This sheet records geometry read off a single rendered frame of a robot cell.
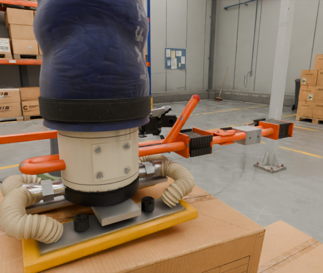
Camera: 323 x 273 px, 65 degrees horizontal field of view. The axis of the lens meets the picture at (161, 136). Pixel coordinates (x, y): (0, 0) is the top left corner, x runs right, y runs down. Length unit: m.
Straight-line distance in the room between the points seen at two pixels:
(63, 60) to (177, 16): 11.22
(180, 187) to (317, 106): 7.11
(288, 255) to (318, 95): 6.47
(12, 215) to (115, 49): 0.32
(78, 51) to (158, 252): 0.39
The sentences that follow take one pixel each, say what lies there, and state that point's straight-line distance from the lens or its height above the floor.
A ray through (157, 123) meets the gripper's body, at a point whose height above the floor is 1.13.
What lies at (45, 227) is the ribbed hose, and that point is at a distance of 0.49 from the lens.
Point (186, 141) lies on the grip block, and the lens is 0.63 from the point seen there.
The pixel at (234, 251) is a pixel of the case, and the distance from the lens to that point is 0.65.
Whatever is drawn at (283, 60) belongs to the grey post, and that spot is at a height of 1.44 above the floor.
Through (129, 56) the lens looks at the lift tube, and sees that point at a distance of 0.47.
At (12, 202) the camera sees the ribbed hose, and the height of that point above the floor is 1.09.
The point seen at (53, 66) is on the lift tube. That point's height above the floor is 1.32.
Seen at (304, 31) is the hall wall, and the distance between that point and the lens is 10.89.
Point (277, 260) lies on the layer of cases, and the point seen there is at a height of 0.54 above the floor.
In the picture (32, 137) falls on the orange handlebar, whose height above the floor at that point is 1.13.
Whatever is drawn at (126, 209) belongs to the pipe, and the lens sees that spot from 0.52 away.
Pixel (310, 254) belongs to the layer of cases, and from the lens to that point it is 1.36.
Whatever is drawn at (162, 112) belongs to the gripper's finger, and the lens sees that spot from 0.84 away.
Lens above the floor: 1.31
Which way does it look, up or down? 15 degrees down
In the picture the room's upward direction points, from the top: straight up
